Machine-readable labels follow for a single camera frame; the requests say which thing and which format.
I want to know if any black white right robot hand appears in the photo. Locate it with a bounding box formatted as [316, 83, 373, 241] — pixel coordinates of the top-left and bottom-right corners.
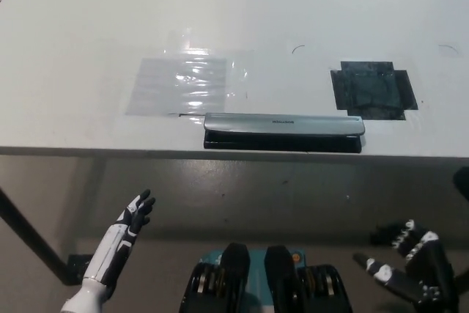
[352, 218, 459, 302]

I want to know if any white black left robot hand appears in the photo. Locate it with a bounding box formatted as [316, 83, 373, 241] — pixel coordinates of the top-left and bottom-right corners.
[81, 188, 157, 289]

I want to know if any black table foot plate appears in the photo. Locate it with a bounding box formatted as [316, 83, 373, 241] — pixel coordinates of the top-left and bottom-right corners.
[67, 254, 95, 287]

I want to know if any black metal table leg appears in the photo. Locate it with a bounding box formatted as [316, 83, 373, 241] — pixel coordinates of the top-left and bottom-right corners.
[0, 187, 74, 287]

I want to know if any black round object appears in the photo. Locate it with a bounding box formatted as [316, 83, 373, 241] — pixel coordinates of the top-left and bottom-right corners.
[451, 167, 469, 201]

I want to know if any clear plastic bag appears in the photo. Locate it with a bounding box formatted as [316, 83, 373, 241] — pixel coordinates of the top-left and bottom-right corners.
[125, 29, 254, 118]

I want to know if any black tape patch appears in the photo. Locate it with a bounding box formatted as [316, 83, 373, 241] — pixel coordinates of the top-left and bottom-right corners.
[329, 60, 419, 121]

